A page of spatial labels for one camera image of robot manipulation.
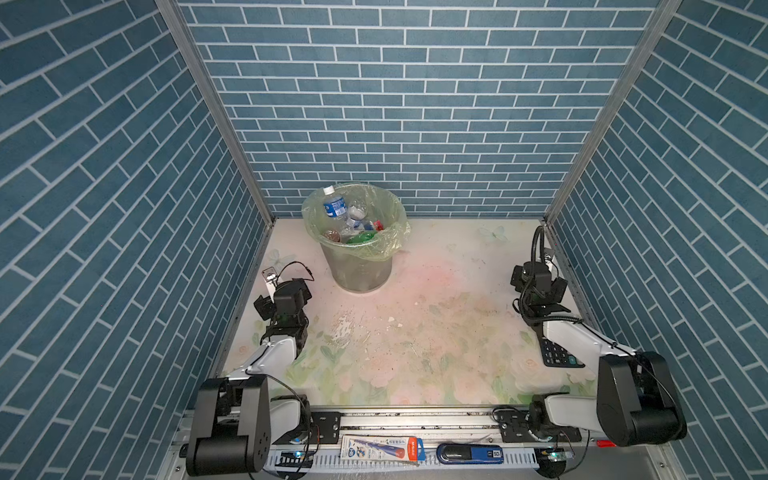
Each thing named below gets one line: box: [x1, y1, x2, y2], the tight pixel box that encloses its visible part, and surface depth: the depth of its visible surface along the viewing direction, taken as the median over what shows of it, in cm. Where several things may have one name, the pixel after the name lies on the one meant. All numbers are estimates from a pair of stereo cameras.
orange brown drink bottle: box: [324, 230, 342, 243], surface depth 90 cm
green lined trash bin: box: [302, 183, 411, 294], surface depth 91 cm
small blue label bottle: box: [348, 204, 368, 221], surface depth 95 cm
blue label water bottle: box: [323, 185, 348, 218], surface depth 90 cm
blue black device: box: [436, 443, 505, 465], surface depth 69 cm
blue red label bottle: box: [364, 219, 385, 231], surface depth 98 cm
